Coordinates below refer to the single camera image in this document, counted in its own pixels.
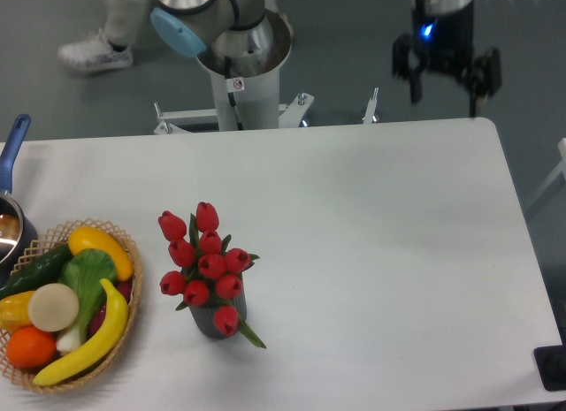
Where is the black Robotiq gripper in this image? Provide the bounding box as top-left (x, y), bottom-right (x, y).
top-left (392, 0), bottom-right (502, 116)

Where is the red tulip bouquet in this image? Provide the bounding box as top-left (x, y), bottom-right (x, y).
top-left (157, 202), bottom-right (266, 349)

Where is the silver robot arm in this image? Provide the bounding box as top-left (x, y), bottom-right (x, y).
top-left (150, 0), bottom-right (502, 117)

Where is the dark grey ribbed vase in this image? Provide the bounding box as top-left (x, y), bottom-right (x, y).
top-left (188, 275), bottom-right (248, 339)

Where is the black device at table edge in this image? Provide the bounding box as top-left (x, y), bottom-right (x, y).
top-left (533, 345), bottom-right (565, 392)

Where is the person's leg with white sneaker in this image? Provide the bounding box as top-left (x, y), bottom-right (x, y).
top-left (57, 0), bottom-right (151, 74)

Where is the purple red vegetable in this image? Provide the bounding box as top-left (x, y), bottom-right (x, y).
top-left (88, 281), bottom-right (132, 338)

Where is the yellow squash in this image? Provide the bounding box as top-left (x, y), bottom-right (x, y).
top-left (68, 225), bottom-right (134, 281)

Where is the green bok choy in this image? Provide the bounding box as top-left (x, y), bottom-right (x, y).
top-left (57, 249), bottom-right (117, 355)

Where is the yellow banana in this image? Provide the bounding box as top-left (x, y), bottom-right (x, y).
top-left (33, 278), bottom-right (128, 387)

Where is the woven wicker basket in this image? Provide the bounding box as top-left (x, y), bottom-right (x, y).
top-left (1, 218), bottom-right (143, 393)

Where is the green cucumber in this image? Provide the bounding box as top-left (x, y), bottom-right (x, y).
top-left (1, 244), bottom-right (73, 299)

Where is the round beige biscuit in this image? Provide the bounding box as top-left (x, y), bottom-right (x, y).
top-left (27, 283), bottom-right (79, 332)

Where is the orange fruit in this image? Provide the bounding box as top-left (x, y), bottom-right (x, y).
top-left (6, 325), bottom-right (56, 369)

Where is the white frame at right edge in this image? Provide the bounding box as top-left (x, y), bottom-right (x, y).
top-left (524, 138), bottom-right (565, 221)

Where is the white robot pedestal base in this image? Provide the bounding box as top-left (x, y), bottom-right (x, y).
top-left (153, 72), bottom-right (315, 134)

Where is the blue handled saucepan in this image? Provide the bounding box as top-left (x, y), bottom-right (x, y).
top-left (1, 114), bottom-right (37, 285)

